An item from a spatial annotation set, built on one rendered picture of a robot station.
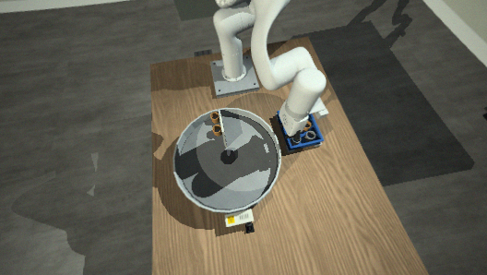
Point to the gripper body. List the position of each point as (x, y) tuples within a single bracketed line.
[(291, 125)]

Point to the grey steel bushing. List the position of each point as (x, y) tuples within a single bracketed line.
[(294, 143)]

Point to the blue square tray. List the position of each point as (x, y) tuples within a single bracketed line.
[(318, 137)]

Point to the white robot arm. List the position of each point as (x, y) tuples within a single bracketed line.
[(307, 85)]

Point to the grey metal bushing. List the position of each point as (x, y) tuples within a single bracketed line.
[(312, 134)]

